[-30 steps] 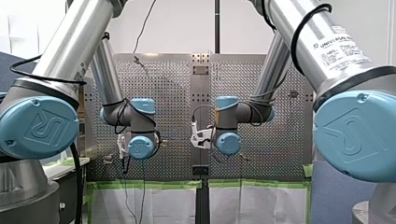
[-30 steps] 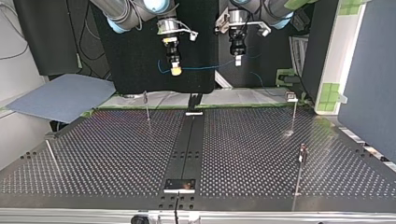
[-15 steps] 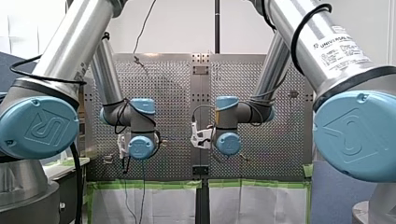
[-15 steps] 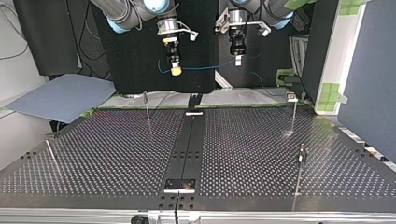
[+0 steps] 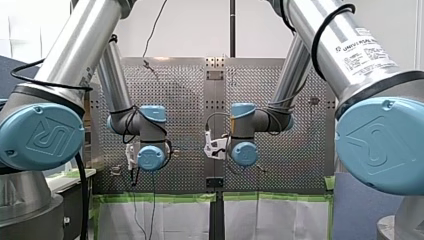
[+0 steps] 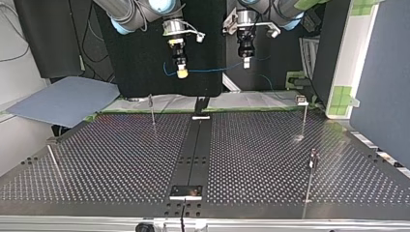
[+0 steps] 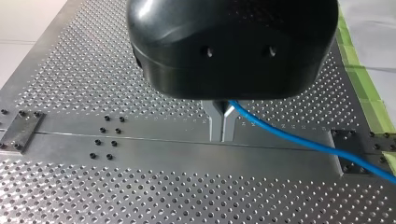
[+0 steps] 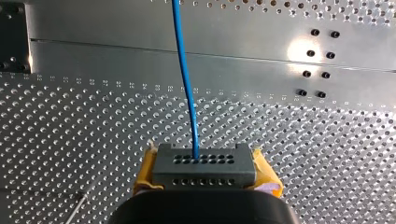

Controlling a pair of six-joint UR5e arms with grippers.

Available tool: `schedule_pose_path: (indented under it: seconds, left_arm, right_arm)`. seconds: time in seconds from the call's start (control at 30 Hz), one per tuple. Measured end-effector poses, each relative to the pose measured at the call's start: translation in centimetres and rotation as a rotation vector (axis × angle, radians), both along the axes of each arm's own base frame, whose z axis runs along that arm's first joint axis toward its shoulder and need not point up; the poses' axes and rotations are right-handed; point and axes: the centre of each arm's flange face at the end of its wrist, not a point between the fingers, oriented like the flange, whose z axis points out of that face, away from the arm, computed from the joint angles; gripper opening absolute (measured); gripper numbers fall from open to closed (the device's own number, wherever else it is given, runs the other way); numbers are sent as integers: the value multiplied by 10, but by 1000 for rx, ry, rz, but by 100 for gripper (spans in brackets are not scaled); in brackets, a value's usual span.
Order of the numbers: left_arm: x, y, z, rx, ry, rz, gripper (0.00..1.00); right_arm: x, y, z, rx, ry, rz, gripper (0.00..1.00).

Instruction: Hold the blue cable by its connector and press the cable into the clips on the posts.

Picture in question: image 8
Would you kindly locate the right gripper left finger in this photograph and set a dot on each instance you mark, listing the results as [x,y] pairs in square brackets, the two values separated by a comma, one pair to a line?
[144,177]

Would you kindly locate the metal post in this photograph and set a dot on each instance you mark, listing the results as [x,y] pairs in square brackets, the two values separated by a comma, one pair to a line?
[81,203]

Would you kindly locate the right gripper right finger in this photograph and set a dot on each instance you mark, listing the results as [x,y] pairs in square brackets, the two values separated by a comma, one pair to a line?
[267,179]

